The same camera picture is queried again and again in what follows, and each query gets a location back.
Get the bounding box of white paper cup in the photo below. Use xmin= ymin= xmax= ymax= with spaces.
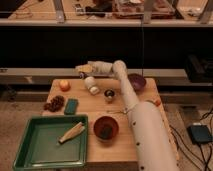
xmin=84 ymin=76 xmax=100 ymax=95

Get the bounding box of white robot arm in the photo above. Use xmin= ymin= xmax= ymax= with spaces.
xmin=75 ymin=60 xmax=180 ymax=171

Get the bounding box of small metal cup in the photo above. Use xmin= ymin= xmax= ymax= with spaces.
xmin=104 ymin=89 xmax=115 ymax=103

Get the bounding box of orange fruit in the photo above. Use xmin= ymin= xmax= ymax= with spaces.
xmin=59 ymin=80 xmax=70 ymax=91

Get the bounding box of teal sponge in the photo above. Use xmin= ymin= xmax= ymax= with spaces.
xmin=64 ymin=99 xmax=78 ymax=115

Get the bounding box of bunch of dark grapes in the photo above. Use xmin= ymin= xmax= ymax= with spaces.
xmin=43 ymin=95 xmax=65 ymax=112

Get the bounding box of metal spoon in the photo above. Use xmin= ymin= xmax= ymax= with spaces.
xmin=106 ymin=110 xmax=128 ymax=115

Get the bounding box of corn cob toy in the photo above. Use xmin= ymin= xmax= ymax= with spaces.
xmin=58 ymin=122 xmax=85 ymax=144

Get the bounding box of red-brown bowl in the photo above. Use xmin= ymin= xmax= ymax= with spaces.
xmin=93 ymin=116 xmax=119 ymax=142

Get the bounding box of wooden cutting board table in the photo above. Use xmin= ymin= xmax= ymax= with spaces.
xmin=41 ymin=77 xmax=180 ymax=164

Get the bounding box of small orange carrot toy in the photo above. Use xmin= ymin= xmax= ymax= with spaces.
xmin=147 ymin=98 xmax=161 ymax=107

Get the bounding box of green plastic tray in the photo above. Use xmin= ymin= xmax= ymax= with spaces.
xmin=13 ymin=115 xmax=88 ymax=171

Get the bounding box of black foot pedal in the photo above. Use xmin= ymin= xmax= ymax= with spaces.
xmin=187 ymin=125 xmax=212 ymax=144

